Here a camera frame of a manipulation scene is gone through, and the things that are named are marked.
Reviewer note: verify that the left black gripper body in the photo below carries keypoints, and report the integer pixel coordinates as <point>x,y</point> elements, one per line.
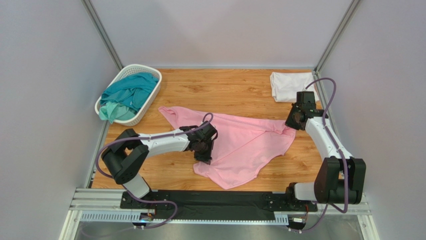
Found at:
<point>204,152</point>

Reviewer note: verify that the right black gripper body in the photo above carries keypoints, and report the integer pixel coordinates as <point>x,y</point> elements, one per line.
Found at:
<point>292,121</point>

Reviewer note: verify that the pink t shirt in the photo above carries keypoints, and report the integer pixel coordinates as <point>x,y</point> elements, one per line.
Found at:
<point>243,147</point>

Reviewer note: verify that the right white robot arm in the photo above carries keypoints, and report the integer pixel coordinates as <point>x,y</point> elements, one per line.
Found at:
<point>341,177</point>

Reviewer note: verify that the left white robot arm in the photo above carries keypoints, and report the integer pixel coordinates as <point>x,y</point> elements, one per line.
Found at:
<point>125,156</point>

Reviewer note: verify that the folded white t shirt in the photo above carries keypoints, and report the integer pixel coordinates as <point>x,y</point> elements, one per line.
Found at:
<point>284,86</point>

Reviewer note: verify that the white plastic laundry basket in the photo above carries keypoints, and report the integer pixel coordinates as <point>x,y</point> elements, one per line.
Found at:
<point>126,71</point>

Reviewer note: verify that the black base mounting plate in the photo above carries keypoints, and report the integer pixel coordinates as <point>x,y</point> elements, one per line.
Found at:
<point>217,205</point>

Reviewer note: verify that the teal t shirt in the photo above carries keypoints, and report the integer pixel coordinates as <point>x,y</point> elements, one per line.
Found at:
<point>131,91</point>

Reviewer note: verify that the mint green t shirt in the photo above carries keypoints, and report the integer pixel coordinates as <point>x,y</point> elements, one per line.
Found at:
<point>112,111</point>

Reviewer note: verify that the right aluminium corner post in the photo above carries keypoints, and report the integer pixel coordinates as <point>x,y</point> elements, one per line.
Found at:
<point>336,36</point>

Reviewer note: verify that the aluminium corner post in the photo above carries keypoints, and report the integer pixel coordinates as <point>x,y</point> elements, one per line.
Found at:
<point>336,36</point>
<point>101,31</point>

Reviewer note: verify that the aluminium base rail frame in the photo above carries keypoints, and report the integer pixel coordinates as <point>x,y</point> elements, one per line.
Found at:
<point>103,205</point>

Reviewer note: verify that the left aluminium corner post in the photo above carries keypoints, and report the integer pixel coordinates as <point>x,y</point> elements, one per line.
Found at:
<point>101,31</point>

